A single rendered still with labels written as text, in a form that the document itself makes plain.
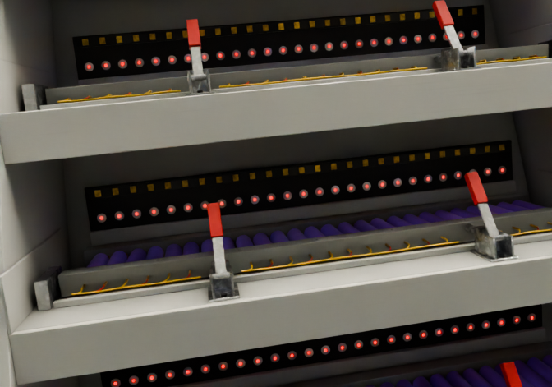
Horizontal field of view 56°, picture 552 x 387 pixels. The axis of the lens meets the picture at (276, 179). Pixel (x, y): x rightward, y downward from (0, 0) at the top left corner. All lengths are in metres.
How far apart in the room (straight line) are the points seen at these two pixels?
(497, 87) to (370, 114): 0.13
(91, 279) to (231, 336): 0.16
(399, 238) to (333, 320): 0.13
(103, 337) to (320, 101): 0.29
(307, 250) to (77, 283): 0.23
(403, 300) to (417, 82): 0.21
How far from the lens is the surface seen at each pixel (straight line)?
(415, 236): 0.58
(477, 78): 0.56
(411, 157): 0.69
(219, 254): 0.49
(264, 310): 0.48
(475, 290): 0.53
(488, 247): 0.55
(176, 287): 0.52
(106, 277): 0.55
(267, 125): 0.50
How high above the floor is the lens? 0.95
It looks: 8 degrees up
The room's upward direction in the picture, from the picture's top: 8 degrees counter-clockwise
